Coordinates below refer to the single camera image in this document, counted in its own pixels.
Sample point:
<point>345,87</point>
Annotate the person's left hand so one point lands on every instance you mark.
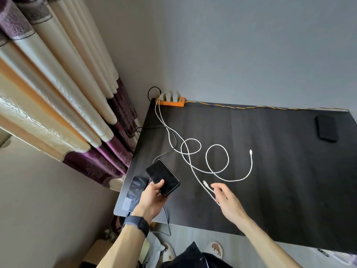
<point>147,202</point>

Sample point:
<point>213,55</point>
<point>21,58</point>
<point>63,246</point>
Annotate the person's right hand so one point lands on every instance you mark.
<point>231,205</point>

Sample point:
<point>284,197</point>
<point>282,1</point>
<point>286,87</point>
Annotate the person's left thumb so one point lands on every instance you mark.
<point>157,185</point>

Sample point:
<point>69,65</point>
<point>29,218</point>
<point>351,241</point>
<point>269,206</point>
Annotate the person's right thumb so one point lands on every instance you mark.
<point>218,198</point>

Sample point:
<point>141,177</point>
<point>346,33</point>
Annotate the black smartphone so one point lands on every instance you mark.
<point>162,177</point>

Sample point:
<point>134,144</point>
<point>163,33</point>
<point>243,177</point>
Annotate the person's right forearm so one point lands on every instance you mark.
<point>267,244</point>

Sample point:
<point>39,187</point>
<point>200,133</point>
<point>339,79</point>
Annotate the person's left forearm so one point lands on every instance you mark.
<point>120,247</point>

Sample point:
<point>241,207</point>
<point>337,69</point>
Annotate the glossy smartphone with clear case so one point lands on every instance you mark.
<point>136,189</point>

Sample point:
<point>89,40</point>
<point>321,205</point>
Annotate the dark blue smartwatch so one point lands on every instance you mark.
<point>137,223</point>

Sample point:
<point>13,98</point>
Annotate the white patterned slipper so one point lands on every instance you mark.
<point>215,249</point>
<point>168,251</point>

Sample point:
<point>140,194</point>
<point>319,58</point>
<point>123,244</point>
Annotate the white plastic bag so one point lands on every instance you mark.
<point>152,248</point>

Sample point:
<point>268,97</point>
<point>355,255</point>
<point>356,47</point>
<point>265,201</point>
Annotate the person's dark clothing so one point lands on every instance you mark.
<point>195,258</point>

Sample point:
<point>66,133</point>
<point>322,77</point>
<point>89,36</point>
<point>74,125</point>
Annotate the orange power strip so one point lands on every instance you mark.
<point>178,102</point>

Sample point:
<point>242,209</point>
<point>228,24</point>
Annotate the white charger plug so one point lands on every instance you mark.
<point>176,95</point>
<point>163,97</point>
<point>170,96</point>

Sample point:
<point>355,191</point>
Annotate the black matte cased phone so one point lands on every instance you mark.
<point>326,128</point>

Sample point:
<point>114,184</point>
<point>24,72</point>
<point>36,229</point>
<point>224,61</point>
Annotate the beige and purple curtain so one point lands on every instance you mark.
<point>55,89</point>

